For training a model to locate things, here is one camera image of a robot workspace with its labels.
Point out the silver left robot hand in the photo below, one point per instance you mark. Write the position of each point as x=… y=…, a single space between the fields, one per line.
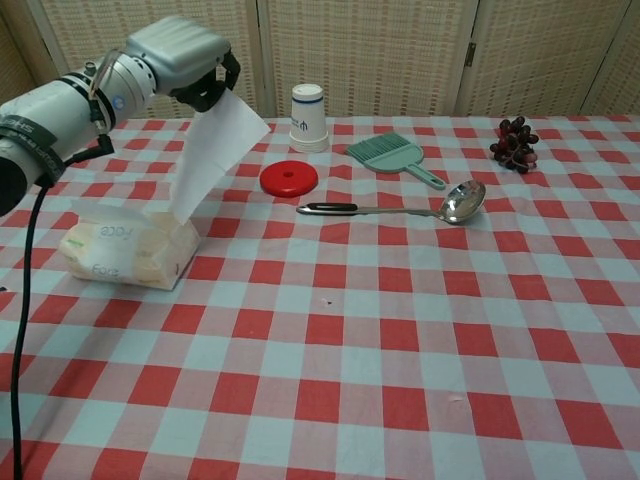
x=182 y=57

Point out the white tissue sheet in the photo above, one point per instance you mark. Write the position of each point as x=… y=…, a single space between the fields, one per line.
x=215 y=145

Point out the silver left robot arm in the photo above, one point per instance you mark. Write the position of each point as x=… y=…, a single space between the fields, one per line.
x=55 y=115

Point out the plastic facial tissue pack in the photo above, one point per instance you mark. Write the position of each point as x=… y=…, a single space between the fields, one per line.
x=150 y=255

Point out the woven folding screen panel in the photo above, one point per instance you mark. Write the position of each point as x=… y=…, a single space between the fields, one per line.
x=75 y=30
x=540 y=55
x=365 y=50

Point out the stacked white paper cups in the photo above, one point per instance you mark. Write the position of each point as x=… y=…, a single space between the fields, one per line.
x=307 y=125

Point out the red round plastic disc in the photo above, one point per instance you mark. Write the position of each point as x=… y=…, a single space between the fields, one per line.
x=289 y=178

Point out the teal small hand brush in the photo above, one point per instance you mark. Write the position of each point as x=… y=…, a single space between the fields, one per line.
x=390 y=152

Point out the brass screen hinge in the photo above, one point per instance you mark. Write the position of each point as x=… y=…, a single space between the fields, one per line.
x=470 y=54

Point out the red white checkered tablecloth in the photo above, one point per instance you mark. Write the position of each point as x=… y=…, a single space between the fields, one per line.
x=350 y=350

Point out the dark red grape bunch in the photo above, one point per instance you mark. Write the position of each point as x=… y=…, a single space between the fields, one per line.
x=515 y=145

